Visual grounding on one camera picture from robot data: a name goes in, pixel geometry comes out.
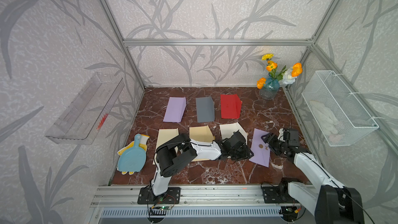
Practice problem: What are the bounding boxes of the red envelope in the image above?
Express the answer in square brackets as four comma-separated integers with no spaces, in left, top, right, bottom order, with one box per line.
[220,94,242,119]

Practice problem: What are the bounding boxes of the tan kraft envelope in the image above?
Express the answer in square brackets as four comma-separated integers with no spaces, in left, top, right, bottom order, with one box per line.
[189,125,220,161]

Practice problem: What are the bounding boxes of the left green circuit board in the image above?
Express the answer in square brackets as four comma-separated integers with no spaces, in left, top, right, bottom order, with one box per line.
[151,205,174,211]

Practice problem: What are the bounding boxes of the lilac envelope with gold seal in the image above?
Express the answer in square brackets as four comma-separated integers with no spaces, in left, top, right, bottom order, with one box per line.
[163,97,187,123]

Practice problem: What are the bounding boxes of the blue glass vase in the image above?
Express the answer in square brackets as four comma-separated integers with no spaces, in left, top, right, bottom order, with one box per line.
[257,77,280,100]

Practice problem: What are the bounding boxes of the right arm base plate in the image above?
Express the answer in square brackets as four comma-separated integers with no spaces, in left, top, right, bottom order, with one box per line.
[261,185,301,205]

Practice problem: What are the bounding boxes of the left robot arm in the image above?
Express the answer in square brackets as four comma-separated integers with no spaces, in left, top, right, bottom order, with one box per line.
[150,131,254,197]

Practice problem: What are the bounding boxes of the white wire basket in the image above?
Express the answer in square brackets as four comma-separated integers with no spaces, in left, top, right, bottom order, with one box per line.
[302,71,379,147]

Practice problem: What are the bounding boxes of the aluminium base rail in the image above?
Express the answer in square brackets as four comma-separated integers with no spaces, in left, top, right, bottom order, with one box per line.
[91,184,304,207]

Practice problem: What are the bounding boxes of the orange and yellow flowers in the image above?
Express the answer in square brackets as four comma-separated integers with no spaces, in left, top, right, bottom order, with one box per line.
[256,53,304,90]

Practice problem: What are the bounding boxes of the grey envelope with gold seal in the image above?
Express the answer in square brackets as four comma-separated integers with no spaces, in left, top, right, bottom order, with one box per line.
[196,96,215,123]

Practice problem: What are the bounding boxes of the horizontal aluminium frame bar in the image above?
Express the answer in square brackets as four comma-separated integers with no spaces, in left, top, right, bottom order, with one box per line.
[123,39,313,47]

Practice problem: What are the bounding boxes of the right small circuit board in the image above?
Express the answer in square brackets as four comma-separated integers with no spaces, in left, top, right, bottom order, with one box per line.
[279,206,305,224]

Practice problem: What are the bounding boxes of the pale yellow envelope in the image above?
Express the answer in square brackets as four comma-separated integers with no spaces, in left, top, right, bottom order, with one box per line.
[155,129,179,149]

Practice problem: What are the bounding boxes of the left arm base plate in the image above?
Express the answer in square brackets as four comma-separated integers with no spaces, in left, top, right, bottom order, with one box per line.
[137,187,181,205]

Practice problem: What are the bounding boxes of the clear acrylic wall shelf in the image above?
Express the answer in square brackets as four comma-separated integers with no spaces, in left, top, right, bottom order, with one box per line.
[45,72,125,145]

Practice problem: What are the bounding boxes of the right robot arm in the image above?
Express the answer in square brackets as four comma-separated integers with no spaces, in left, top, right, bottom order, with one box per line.
[261,128,368,224]

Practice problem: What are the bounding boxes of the cream white envelope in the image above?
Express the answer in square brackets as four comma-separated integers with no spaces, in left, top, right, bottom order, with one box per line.
[219,122,248,144]

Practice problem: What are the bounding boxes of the white cloth in basket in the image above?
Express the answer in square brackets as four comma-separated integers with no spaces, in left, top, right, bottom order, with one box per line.
[309,101,342,143]

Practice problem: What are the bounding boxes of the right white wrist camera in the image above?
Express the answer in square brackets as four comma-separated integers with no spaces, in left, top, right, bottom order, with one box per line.
[278,128,284,141]

